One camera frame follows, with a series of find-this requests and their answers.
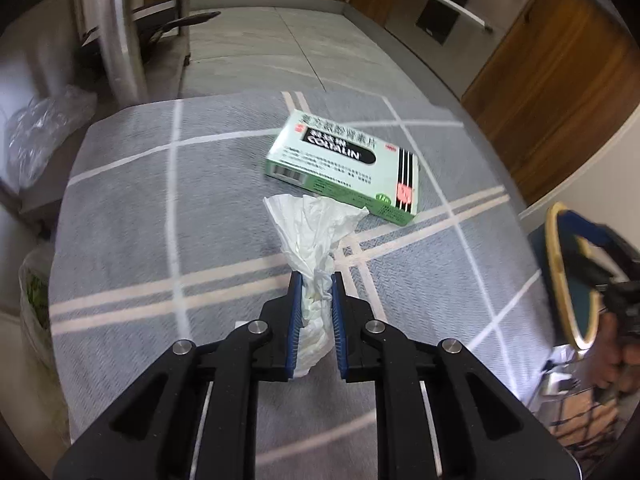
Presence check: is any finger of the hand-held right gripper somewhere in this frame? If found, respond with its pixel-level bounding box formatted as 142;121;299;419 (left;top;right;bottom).
562;210;640;288

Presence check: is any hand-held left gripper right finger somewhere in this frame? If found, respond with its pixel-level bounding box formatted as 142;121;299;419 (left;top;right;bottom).
331;271;581;480

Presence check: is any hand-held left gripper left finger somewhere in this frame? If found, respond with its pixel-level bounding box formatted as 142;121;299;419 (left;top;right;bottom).
52;270;306;480

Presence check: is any white tissue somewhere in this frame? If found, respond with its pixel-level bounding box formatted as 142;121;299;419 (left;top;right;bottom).
263;193;370;378

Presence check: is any person's right hand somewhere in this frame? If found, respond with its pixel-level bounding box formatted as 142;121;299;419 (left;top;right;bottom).
585;310;640;403

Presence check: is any plaid cushioned chair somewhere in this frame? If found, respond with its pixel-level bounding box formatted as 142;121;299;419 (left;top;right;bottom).
537;360;626;461

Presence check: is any green medicine box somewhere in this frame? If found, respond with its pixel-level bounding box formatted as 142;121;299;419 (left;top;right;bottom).
265;110;420;227

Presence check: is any grey checked mat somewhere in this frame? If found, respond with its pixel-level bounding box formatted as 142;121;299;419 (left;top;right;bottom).
47;87;558;480

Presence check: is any bag of green vegetables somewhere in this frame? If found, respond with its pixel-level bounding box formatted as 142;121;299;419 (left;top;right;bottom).
19;247;71;441

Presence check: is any stainless steel oven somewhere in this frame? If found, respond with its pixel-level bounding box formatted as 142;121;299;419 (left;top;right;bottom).
382;0;543;96

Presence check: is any clear plastic bag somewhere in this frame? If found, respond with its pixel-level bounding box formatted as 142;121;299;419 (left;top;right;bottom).
4;85;98;188

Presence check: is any black dustpan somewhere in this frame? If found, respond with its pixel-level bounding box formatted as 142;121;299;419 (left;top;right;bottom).
127;0;221;46

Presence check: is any steel table leg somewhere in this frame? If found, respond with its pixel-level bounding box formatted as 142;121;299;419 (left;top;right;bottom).
92;0;151;106

